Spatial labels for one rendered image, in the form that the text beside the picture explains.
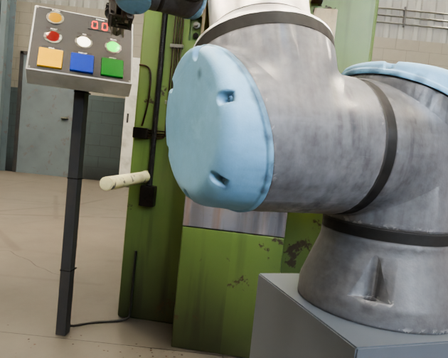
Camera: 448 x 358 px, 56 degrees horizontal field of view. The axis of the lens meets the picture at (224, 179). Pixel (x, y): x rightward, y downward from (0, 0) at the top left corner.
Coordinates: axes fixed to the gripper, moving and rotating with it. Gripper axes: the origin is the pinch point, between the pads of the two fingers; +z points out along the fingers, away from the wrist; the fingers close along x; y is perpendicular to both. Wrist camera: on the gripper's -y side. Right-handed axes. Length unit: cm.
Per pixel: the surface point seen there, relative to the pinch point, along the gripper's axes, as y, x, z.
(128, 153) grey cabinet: -227, 70, 510
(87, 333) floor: 88, 0, 71
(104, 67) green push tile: 7.8, -2.8, 10.3
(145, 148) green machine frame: 18, 18, 46
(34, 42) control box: 1.4, -25.4, 11.0
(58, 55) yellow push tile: 5.4, -17.6, 10.3
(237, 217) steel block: 55, 48, 25
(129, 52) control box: -1.6, 5.8, 11.0
